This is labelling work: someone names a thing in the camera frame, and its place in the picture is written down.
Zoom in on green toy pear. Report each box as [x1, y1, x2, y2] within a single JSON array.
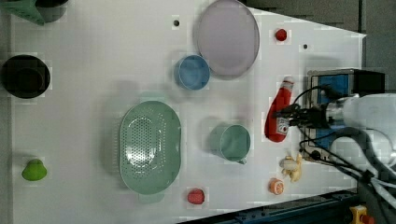
[[21, 159, 48, 181]]

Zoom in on large black cup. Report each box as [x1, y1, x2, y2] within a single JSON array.
[[35, 0, 69, 22]]

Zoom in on mint green mug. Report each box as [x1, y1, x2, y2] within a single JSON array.
[[208, 123, 251, 164]]

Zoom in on red plush ketchup bottle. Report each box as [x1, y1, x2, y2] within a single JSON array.
[[264, 77, 294, 143]]

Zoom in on toy strawberry near plate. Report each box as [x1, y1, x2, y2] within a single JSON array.
[[276, 29, 288, 41]]

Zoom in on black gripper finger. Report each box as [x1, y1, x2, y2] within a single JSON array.
[[276, 117, 300, 126], [276, 104, 301, 116]]

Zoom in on blue bowl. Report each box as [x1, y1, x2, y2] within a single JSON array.
[[174, 55, 210, 91]]

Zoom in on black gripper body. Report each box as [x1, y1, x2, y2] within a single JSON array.
[[298, 105, 330, 129]]

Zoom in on toy orange half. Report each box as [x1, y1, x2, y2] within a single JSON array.
[[269, 178, 284, 195]]

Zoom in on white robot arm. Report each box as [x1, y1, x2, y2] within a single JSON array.
[[270, 93, 395, 224]]

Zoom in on toy strawberry near edge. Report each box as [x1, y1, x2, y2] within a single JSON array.
[[187, 189, 205, 204]]

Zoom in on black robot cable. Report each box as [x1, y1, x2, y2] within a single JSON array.
[[292, 83, 396, 194]]

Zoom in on pale pink round plate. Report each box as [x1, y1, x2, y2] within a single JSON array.
[[196, 0, 260, 76]]

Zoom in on small black cup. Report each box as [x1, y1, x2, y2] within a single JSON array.
[[1, 55, 50, 99]]

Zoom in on peeled toy banana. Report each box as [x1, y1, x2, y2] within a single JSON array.
[[280, 154, 303, 182]]

